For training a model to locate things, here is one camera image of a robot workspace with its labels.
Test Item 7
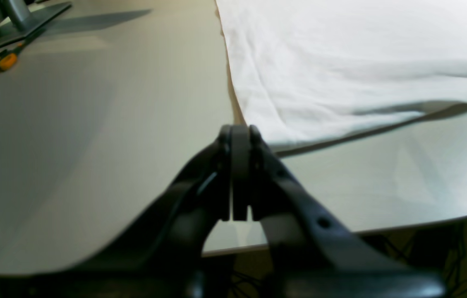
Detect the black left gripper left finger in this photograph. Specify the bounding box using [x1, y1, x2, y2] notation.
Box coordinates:
[66, 125, 249, 298]

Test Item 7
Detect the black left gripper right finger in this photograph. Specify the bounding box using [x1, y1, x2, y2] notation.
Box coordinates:
[249, 126, 447, 298]

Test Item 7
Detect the white T-shirt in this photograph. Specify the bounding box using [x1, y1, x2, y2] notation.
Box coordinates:
[216, 0, 467, 151]

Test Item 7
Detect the grey monitor stand base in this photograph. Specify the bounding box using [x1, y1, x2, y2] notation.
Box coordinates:
[0, 0, 72, 48]

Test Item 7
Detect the orange handled screwdriver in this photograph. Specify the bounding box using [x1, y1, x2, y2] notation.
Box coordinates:
[0, 28, 46, 72]

